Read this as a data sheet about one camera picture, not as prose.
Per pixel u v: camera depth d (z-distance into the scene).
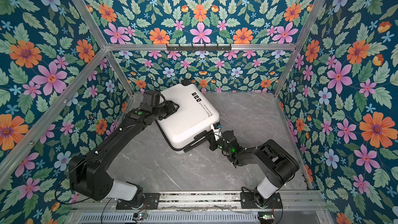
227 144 0.69
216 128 0.77
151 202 0.73
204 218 0.77
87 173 0.44
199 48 0.93
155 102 0.63
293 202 0.75
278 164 0.47
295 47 0.92
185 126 0.80
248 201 0.73
